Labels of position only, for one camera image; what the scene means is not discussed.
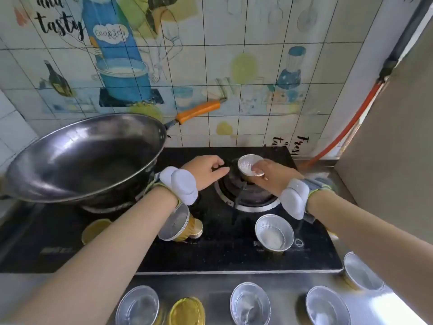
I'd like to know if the person's right forearm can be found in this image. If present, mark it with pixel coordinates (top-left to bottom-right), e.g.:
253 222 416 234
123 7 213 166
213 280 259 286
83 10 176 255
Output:
307 190 433 324

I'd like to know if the person's right hand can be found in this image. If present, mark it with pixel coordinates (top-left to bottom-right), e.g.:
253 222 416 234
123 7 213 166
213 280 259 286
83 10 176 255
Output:
243 158 305 198

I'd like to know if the dark grey gas pipe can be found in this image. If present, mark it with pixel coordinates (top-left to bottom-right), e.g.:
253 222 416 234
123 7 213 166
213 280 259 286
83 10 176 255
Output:
378 0 433 84

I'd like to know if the white right wrist tracker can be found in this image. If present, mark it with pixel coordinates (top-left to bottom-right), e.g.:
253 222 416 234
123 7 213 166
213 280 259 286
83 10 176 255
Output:
279 176 336 224

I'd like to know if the white wrist tracker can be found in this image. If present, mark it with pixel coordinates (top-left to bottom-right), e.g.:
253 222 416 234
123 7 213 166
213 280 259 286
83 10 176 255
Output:
144 166 199 214
279 176 336 224

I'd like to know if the stove burner under wok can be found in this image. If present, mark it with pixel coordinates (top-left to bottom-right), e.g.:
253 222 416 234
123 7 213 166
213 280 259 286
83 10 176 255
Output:
80 196 143 214

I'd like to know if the person's left forearm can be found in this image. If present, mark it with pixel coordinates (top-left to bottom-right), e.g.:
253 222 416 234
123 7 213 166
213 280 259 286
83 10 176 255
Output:
6 185 179 325

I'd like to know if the stack of foil cups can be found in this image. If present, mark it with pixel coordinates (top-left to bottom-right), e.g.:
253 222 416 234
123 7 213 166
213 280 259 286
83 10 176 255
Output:
237 154 265 183

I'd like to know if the brass stove knob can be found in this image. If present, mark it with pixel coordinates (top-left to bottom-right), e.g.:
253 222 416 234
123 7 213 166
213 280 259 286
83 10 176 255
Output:
189 218 203 239

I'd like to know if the steel wok with orange handle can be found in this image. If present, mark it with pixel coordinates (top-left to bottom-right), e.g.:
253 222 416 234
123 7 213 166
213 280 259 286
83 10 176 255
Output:
0 99 227 209

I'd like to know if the beige wooden cabinet panel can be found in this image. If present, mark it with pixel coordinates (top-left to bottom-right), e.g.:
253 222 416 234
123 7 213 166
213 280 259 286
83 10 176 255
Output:
335 16 433 242

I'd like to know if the person's left hand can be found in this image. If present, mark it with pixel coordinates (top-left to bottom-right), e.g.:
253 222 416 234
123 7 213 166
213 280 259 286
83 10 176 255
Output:
181 155 230 192

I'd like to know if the black glass gas stove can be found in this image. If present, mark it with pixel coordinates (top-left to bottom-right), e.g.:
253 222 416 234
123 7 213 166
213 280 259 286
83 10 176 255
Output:
0 147 344 274

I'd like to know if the white left wrist tracker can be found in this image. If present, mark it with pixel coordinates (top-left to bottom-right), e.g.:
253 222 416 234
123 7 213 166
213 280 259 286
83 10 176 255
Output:
144 166 199 214

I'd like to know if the orange gas hose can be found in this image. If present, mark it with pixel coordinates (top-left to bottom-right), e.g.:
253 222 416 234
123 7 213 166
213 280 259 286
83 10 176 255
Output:
303 79 386 170

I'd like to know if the uncovered black stove burner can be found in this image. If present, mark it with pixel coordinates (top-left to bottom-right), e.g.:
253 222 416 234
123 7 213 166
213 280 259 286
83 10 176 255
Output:
215 158 281 214

